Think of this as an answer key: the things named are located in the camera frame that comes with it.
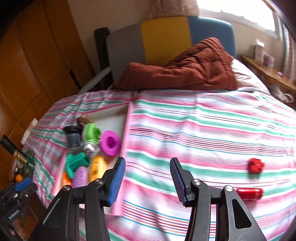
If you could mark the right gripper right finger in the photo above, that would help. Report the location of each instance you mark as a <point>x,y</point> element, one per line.
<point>182,181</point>

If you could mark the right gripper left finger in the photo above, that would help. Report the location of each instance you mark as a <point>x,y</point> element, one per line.
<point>112,182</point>

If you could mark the yellow plastic toy case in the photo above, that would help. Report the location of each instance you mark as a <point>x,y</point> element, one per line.
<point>97,168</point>

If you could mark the purple oval soap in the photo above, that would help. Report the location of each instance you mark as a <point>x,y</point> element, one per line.
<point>80,177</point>

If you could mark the magenta plastic funnel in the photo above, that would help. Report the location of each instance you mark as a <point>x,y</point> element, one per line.
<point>110,143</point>

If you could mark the green plastic spool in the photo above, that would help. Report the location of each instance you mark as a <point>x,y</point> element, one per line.
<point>75,161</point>

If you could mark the orange cube block cluster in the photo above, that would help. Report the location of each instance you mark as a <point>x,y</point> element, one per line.
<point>66,180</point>

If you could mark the green white plastic fitting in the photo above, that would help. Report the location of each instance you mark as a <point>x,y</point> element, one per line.
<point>91,136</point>

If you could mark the black capped grey jar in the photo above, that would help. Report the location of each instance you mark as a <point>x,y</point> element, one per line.
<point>73,136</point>

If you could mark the red cylinder capsule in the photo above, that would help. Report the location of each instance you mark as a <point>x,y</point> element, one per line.
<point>250,193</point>

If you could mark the brown scalp massager brush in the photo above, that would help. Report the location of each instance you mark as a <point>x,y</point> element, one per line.
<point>83,120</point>

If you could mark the red puzzle piece block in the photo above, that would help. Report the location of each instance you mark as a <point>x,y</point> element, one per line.
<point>255,166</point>

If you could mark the glass side table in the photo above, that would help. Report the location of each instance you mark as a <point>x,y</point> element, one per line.
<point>23,166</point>

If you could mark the pink white tray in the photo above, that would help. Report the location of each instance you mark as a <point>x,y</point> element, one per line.
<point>113,121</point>

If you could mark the striped bedspread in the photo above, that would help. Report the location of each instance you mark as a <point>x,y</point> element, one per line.
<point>213,134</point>

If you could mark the black gold bottle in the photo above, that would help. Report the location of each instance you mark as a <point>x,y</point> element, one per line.
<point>8,145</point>

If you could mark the rust brown quilt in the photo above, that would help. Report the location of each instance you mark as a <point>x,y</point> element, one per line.
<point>204,66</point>

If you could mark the white pillow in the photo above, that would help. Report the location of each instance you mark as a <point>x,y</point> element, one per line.
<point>246,80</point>

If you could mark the wooden side table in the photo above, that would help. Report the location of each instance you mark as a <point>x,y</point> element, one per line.
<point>270,74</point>

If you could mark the grey yellow blue headboard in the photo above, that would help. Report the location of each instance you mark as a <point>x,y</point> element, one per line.
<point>158,41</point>

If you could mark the purple small box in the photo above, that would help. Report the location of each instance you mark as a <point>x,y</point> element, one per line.
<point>268,60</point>

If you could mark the white carton box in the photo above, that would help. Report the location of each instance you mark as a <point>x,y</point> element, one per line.
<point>259,52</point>

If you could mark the window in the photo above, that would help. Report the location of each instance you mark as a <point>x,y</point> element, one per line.
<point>252,13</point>

